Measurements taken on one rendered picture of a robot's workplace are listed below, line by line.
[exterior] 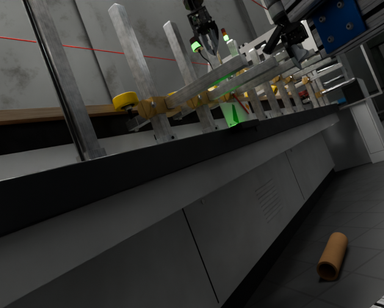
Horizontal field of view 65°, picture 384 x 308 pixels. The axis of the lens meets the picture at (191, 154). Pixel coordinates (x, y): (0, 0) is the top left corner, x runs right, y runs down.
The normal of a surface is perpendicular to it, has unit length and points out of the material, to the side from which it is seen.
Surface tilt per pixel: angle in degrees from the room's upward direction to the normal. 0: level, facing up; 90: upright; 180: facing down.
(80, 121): 90
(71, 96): 90
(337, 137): 90
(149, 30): 90
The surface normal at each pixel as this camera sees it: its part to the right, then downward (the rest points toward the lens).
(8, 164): 0.75, -0.32
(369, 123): -0.55, 0.18
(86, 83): 0.34, -0.18
